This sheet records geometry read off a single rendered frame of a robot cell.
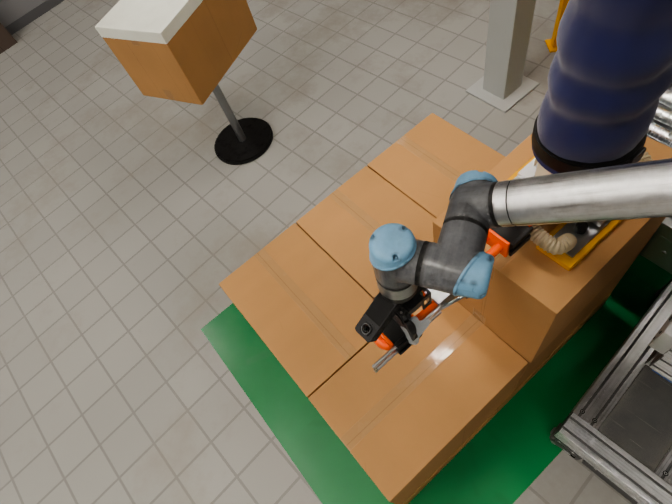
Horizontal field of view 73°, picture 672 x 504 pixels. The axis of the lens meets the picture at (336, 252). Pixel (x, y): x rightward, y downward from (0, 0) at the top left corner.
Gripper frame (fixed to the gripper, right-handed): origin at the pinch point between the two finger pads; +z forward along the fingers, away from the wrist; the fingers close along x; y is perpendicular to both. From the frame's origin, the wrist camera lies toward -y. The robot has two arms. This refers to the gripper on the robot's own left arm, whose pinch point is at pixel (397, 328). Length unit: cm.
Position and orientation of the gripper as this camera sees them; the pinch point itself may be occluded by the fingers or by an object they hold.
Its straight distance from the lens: 102.6
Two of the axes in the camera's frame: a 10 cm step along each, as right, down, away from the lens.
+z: 1.9, 5.0, 8.5
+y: 7.6, -6.2, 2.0
